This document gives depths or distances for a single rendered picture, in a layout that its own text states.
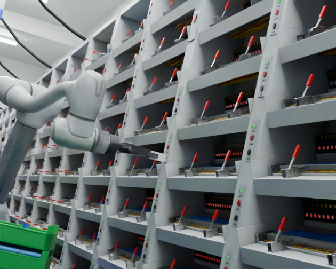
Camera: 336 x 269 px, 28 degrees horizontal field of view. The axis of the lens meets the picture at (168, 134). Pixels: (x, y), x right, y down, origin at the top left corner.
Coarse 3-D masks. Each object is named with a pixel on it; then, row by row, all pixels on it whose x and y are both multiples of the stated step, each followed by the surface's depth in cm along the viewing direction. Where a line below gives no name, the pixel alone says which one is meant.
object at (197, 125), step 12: (228, 96) 253; (240, 96) 212; (252, 96) 235; (204, 108) 238; (228, 108) 254; (240, 108) 244; (180, 120) 253; (192, 120) 253; (204, 120) 236; (216, 120) 231; (228, 120) 210; (240, 120) 203; (180, 132) 250; (192, 132) 239; (204, 132) 229; (216, 132) 220; (228, 132) 212
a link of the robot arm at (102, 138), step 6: (96, 132) 243; (102, 132) 245; (108, 132) 246; (96, 138) 242; (102, 138) 243; (108, 138) 244; (96, 144) 242; (102, 144) 243; (108, 144) 245; (96, 150) 244; (102, 150) 244
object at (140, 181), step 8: (120, 168) 317; (128, 168) 318; (136, 168) 318; (120, 176) 314; (136, 176) 292; (144, 176) 282; (152, 176) 273; (120, 184) 311; (128, 184) 299; (136, 184) 287; (144, 184) 277; (152, 184) 267
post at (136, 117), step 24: (168, 0) 330; (144, 48) 326; (168, 48) 329; (144, 72) 324; (168, 72) 328; (144, 120) 322; (120, 192) 316; (144, 192) 320; (120, 240) 315; (96, 264) 311
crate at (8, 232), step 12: (0, 228) 207; (12, 228) 207; (24, 228) 207; (36, 228) 227; (48, 228) 208; (0, 240) 207; (12, 240) 207; (24, 240) 207; (36, 240) 207; (48, 240) 208
